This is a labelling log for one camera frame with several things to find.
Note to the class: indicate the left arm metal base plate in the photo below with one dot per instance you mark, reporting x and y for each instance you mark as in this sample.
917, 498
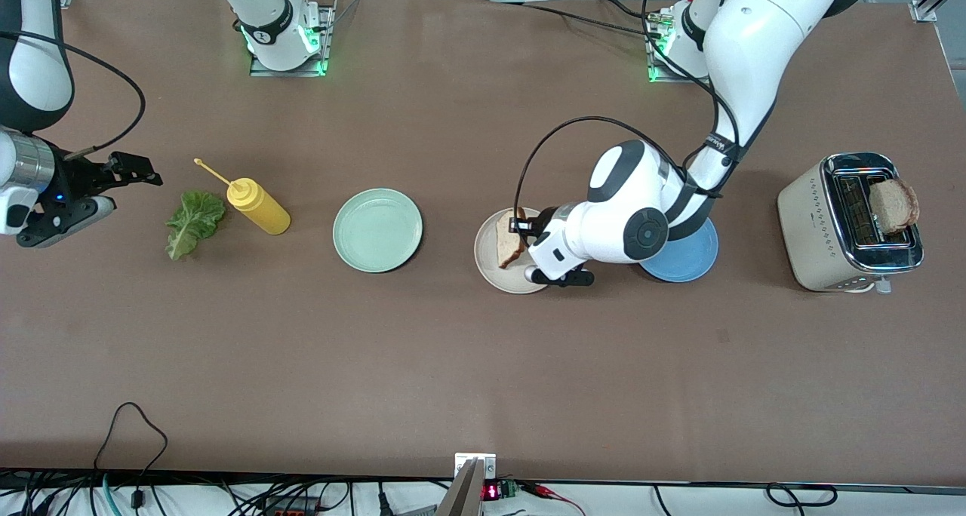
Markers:
668, 77

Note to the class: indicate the pale green plate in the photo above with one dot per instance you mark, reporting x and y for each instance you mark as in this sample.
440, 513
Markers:
377, 229

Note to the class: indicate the cream and chrome toaster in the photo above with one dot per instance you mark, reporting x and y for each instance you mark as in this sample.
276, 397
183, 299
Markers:
811, 229

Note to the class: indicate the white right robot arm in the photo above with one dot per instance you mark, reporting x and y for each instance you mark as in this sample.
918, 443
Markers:
34, 71

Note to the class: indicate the small bread slice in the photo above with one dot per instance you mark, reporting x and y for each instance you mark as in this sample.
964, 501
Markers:
507, 244

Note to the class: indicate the white metal mounting bracket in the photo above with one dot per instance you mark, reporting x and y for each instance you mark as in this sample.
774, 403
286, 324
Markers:
475, 459

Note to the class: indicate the green lettuce leaf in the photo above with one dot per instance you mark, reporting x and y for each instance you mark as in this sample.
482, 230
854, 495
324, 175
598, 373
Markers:
192, 218

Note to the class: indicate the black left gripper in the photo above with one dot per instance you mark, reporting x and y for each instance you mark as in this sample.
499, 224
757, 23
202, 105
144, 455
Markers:
524, 226

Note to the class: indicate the grey aluminium camera mast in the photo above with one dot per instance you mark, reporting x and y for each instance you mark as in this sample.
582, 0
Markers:
462, 497

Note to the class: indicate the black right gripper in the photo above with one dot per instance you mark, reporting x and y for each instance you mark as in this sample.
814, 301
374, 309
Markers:
78, 179

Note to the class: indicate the beige plate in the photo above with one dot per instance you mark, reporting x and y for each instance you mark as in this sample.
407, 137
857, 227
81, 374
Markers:
487, 252

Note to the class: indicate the blue plate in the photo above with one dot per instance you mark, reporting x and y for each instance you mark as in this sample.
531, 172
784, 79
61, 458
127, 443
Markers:
690, 263

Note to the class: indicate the red digit display module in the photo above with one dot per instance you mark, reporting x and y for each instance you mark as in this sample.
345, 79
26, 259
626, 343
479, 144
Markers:
492, 492

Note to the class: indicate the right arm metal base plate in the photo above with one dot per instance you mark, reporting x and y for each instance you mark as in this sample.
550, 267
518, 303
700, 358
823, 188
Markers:
329, 48

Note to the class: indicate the large bread slice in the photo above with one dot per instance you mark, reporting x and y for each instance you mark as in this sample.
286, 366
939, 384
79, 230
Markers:
894, 203

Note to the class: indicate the yellow squeeze bottle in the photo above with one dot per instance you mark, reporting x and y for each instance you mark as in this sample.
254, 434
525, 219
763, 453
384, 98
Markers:
260, 210

